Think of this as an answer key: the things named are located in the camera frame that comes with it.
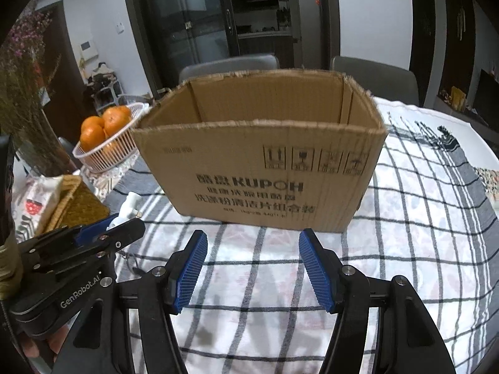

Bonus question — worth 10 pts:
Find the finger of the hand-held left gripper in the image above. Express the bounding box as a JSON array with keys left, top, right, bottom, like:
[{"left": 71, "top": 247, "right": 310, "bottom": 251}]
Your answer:
[
  {"left": 17, "top": 213, "right": 119, "bottom": 258},
  {"left": 33, "top": 217, "right": 147, "bottom": 277}
]

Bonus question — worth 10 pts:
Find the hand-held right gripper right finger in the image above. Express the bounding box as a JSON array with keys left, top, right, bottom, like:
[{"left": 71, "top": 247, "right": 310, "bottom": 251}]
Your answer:
[{"left": 298, "top": 228, "right": 457, "bottom": 374}]

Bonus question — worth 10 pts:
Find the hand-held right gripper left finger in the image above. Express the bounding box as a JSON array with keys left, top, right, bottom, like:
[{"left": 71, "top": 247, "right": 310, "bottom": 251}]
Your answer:
[{"left": 51, "top": 229, "right": 209, "bottom": 374}]

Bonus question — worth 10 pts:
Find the white rabbit figurine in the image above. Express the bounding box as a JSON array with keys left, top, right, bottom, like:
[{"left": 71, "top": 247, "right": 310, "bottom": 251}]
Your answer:
[{"left": 107, "top": 192, "right": 142, "bottom": 230}]

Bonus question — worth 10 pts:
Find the brown cardboard box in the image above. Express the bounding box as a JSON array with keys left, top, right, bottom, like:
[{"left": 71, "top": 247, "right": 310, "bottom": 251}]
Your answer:
[{"left": 130, "top": 68, "right": 390, "bottom": 234}]

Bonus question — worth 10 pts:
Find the person's left hand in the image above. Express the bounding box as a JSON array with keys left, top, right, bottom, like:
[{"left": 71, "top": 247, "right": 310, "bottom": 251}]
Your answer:
[{"left": 21, "top": 333, "right": 59, "bottom": 371}]

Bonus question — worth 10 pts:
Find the printed tissue pack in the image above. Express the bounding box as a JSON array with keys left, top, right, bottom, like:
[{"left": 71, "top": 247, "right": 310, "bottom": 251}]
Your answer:
[{"left": 12, "top": 175, "right": 65, "bottom": 238}]

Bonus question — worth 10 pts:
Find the white plastic basket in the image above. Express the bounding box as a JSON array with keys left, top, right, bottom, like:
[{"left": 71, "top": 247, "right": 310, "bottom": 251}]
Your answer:
[{"left": 72, "top": 102, "right": 151, "bottom": 174}]

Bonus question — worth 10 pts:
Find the orange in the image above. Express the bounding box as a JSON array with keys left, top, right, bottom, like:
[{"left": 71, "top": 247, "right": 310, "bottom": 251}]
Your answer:
[
  {"left": 80, "top": 116, "right": 107, "bottom": 151},
  {"left": 102, "top": 105, "right": 132, "bottom": 137},
  {"left": 102, "top": 140, "right": 125, "bottom": 160}
]

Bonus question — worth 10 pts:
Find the plaid tablecloth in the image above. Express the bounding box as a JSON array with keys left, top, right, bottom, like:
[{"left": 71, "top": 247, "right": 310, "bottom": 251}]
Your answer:
[{"left": 105, "top": 97, "right": 499, "bottom": 374}]

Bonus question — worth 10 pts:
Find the white storage rack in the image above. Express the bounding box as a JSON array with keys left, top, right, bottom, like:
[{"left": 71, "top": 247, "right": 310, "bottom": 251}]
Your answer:
[{"left": 88, "top": 62, "right": 125, "bottom": 113}]

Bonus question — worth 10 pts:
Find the dried flower bunch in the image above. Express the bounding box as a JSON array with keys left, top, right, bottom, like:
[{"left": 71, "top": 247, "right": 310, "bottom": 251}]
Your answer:
[{"left": 0, "top": 8, "right": 79, "bottom": 176}]

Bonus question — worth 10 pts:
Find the floral table cover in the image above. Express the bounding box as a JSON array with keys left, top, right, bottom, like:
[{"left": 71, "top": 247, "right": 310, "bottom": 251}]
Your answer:
[{"left": 473, "top": 164, "right": 499, "bottom": 207}]

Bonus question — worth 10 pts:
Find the grey chair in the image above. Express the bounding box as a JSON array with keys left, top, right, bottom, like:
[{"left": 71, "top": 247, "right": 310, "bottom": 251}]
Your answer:
[
  {"left": 178, "top": 55, "right": 280, "bottom": 84},
  {"left": 329, "top": 55, "right": 419, "bottom": 108}
]

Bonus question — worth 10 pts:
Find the yellow box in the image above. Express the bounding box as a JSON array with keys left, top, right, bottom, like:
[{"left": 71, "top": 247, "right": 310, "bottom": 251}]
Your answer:
[{"left": 450, "top": 86, "right": 466, "bottom": 112}]

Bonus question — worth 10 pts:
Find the dark glass sliding door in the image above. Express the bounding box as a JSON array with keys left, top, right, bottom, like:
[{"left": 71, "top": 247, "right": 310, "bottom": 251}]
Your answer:
[{"left": 121, "top": 0, "right": 336, "bottom": 71}]

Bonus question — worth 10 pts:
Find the white wall control panel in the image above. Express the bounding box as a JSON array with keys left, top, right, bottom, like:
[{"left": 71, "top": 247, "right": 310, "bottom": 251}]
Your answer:
[{"left": 80, "top": 40, "right": 99, "bottom": 60}]

